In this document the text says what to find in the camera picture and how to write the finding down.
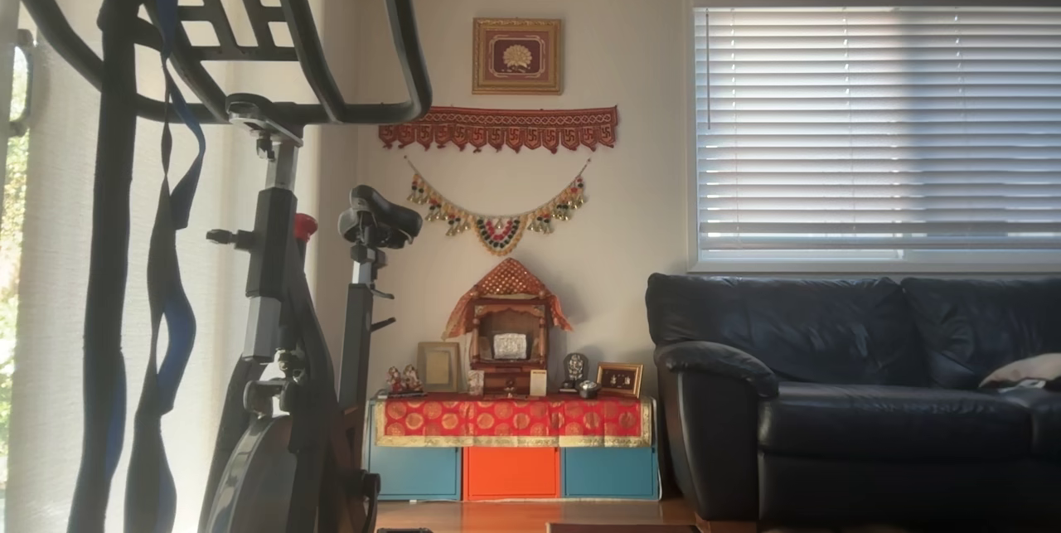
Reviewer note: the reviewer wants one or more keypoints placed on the wooden shrine with red canopy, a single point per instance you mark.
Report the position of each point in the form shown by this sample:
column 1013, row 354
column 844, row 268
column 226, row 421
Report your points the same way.
column 507, row 326

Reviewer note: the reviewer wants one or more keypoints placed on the dark idol statue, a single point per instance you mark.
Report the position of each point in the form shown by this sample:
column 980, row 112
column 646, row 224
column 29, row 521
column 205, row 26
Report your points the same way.
column 574, row 369

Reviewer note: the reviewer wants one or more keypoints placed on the small white card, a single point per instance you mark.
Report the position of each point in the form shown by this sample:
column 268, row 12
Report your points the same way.
column 538, row 383

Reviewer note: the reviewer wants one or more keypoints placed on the small glass ornament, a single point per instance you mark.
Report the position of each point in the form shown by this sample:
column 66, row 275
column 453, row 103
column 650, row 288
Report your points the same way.
column 475, row 384

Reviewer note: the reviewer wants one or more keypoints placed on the small black bowl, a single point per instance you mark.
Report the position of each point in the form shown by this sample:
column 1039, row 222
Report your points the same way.
column 588, row 390

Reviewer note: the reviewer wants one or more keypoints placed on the red gold patterned cloth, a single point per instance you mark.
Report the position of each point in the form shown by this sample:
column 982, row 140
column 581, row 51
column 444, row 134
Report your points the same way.
column 514, row 419

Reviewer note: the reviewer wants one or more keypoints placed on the small colourful figurines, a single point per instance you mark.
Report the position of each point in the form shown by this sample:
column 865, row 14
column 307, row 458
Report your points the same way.
column 404, row 381

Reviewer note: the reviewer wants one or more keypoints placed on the blue and orange cabinet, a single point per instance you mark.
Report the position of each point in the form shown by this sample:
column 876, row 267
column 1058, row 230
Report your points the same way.
column 511, row 473

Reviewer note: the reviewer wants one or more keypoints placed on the black exercise bike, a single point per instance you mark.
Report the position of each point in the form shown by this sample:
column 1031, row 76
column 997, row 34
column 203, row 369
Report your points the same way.
column 269, row 268

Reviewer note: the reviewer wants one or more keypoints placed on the black leather sofa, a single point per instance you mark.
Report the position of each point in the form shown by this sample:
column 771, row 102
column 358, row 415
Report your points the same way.
column 829, row 425

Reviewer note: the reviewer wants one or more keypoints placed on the white window blinds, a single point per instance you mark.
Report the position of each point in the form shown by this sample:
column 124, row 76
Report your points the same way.
column 870, row 127

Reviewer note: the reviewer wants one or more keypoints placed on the sheer white curtain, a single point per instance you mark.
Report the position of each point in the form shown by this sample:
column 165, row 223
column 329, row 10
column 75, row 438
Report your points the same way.
column 50, row 309

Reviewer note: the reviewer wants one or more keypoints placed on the pale cushion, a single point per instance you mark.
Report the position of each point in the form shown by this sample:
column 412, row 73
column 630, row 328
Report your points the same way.
column 1028, row 369

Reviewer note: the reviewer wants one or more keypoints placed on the beaded wall garland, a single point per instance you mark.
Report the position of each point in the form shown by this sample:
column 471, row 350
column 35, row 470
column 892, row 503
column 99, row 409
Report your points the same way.
column 497, row 233

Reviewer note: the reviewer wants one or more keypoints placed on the red embroidered wall hanging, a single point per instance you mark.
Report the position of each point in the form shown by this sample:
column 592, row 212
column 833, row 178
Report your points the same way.
column 497, row 127

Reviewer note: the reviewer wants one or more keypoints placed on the pale standing picture frame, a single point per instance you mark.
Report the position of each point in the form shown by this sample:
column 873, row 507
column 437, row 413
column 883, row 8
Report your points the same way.
column 438, row 367

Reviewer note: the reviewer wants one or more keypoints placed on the small gold picture frame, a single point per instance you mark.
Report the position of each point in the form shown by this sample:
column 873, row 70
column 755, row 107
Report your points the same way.
column 619, row 380

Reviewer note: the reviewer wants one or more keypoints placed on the gold framed wall picture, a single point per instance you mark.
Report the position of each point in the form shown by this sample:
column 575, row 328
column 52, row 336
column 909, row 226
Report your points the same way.
column 517, row 56

